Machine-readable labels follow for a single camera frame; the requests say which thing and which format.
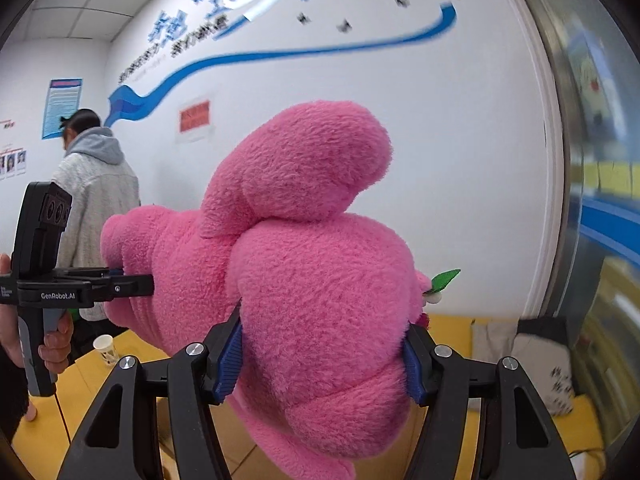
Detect beige paper sheet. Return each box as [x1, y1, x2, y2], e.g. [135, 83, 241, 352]
[471, 322, 517, 362]

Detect blue glass band sticker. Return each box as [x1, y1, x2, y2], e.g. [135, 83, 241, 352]
[579, 194, 640, 262]

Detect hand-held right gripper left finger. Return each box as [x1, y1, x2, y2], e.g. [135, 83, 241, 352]
[56, 305, 246, 480]

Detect blue wall decal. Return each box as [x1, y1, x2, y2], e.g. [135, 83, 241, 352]
[102, 0, 458, 126]

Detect cartoon poster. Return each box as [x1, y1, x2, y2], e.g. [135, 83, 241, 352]
[567, 35, 610, 107]

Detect red wall sign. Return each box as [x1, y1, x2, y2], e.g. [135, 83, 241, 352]
[175, 95, 218, 143]

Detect blue wall poster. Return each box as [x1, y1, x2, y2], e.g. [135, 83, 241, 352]
[40, 78, 83, 140]

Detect pink plush toy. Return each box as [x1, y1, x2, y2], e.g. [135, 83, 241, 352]
[99, 100, 433, 480]

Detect black white patterned cloth bag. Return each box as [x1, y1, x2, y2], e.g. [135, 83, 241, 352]
[510, 317, 575, 417]

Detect person's left hand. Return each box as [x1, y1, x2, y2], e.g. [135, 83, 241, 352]
[0, 252, 76, 376]

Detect person's left forearm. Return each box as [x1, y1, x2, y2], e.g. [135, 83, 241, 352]
[0, 345, 31, 441]

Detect patterned paper cup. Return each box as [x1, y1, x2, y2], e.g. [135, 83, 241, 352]
[92, 334, 120, 367]

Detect wall photo board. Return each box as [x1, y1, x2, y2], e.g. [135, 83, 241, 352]
[0, 142, 29, 181]

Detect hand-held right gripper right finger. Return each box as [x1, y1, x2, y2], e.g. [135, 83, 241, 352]
[400, 322, 581, 480]

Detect red cable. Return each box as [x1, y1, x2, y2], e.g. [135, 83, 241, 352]
[54, 394, 73, 443]

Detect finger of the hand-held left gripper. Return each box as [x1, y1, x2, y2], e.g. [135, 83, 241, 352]
[92, 274, 156, 304]
[57, 266, 126, 281]

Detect glass partition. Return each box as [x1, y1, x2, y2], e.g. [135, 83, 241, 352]
[505, 0, 640, 480]

